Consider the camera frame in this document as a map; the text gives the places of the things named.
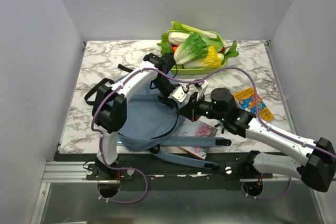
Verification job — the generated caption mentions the orange blue children's book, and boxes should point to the orange blue children's book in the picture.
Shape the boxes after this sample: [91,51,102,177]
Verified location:
[234,87,275,122]

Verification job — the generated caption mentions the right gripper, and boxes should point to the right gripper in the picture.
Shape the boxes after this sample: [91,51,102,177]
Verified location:
[176,91,226,122]

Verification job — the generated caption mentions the blue student backpack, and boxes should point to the blue student backpack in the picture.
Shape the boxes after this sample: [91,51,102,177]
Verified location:
[83,63,232,171]

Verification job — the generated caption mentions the yellow napa cabbage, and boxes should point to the yellow napa cabbage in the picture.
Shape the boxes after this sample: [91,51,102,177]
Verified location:
[183,44,224,69]

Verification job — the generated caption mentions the orange carrot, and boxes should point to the orange carrot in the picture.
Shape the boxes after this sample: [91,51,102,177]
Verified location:
[172,46,178,53]

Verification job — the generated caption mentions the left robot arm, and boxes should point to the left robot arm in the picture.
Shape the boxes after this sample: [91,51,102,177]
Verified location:
[91,53,178,179]

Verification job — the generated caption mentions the celery stalk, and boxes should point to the celery stalk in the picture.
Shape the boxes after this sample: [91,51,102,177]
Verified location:
[169,20,218,39]

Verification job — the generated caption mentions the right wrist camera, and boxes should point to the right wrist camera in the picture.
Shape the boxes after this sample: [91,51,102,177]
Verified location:
[194,80,209,101]

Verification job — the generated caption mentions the green napa cabbage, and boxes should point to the green napa cabbage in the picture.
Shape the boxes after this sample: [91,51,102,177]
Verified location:
[174,32,208,65]

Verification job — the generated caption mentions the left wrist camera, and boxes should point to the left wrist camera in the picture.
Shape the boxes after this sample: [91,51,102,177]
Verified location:
[169,86,188,104]

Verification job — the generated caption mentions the spinach bunch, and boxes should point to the spinach bunch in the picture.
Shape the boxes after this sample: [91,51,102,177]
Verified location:
[224,40,239,60]

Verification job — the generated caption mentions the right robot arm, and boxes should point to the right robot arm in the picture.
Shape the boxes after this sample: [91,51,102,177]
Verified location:
[171,87,335,193]

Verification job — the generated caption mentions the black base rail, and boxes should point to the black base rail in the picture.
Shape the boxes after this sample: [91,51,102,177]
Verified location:
[54,153,277,194]

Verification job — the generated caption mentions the green vegetable tray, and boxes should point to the green vegetable tray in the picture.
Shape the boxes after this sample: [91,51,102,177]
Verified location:
[158,32,226,75]

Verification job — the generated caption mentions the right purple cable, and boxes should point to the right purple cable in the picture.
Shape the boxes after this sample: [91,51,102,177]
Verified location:
[183,66,336,200]

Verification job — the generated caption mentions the designer fate flower book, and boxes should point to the designer fate flower book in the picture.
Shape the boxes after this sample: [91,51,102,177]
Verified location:
[173,120,218,160]

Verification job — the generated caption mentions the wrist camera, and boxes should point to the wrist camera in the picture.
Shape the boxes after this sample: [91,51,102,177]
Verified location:
[169,86,188,104]
[194,80,209,101]

